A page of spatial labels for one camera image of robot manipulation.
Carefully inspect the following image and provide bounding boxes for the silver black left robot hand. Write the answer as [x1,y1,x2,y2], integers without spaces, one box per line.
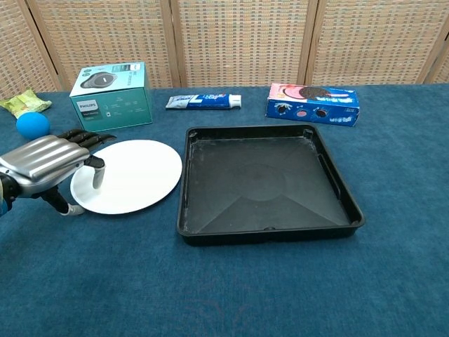
[0,128,119,216]

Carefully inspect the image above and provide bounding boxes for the white round plate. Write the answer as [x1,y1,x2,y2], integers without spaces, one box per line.
[69,139,183,215]

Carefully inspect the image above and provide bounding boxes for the black square plastic tray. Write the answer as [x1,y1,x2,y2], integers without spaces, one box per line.
[175,123,366,247]

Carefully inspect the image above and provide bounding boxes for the blue ball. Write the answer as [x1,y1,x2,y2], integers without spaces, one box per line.
[15,112,51,140]

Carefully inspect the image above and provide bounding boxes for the yellow green snack packet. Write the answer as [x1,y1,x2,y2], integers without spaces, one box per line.
[0,88,53,119]

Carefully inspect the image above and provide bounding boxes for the teal Philips speaker box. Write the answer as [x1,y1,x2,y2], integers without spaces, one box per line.
[69,61,154,134]

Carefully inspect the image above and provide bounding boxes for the blue white toothpaste tube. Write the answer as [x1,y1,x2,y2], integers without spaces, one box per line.
[165,93,243,111]

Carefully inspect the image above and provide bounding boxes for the dark teal felt tablecloth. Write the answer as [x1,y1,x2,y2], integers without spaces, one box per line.
[0,83,449,337]

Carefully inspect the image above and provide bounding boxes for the woven rattan folding screen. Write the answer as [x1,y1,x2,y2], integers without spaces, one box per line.
[0,0,449,101]

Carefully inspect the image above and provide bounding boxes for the blue Oreo cookie box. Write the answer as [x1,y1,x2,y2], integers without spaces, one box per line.
[264,83,361,128]

